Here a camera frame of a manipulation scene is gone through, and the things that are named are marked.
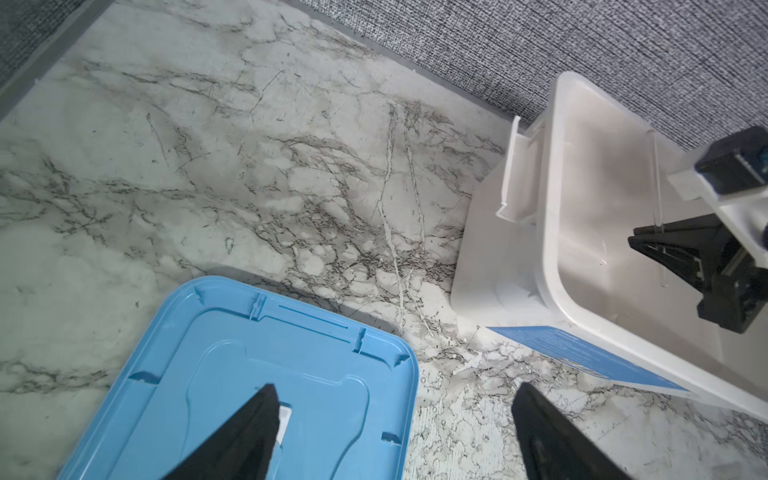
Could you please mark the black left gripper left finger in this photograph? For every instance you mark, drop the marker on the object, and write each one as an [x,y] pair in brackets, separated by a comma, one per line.
[242,447]

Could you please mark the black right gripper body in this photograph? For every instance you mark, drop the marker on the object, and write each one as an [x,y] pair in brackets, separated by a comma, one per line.
[734,292]

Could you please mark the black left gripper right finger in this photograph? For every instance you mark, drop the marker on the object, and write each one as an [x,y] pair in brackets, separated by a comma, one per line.
[551,446]

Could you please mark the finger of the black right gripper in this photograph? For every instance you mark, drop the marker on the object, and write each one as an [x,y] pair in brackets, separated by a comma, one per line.
[690,249]

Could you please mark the blue plastic bin lid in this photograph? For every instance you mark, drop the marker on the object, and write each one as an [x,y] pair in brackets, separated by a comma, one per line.
[346,390]

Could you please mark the white plastic storage bin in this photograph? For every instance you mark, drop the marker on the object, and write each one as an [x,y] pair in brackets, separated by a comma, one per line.
[545,261]

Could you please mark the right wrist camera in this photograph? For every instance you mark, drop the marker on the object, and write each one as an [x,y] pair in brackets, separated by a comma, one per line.
[730,176]

